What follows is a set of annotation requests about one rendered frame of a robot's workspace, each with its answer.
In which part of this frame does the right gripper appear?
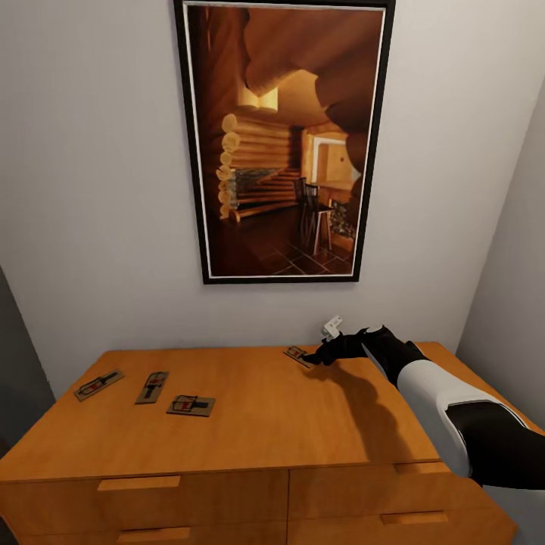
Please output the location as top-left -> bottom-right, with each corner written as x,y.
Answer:
302,332 -> 351,366

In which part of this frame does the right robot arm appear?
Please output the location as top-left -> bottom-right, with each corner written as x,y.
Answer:
302,316 -> 545,545

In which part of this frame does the mousetrap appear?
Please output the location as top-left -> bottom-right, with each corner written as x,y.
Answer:
74,369 -> 125,402
166,394 -> 216,417
135,371 -> 169,405
283,345 -> 314,369

